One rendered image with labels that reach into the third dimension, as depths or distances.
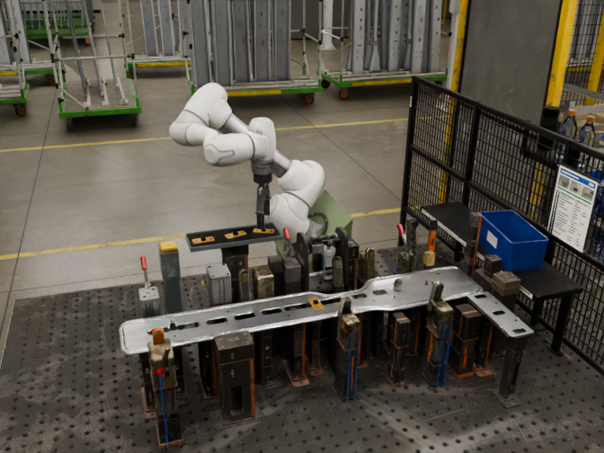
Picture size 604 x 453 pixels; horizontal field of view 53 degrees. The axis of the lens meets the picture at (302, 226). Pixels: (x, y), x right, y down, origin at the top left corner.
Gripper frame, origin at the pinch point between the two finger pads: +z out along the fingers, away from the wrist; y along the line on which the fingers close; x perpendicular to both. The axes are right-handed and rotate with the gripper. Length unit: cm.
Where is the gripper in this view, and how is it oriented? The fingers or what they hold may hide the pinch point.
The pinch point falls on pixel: (263, 219)
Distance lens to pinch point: 246.6
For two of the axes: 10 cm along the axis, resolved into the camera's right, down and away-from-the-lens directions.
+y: -1.1, 4.2, -9.0
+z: -0.1, 9.0, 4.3
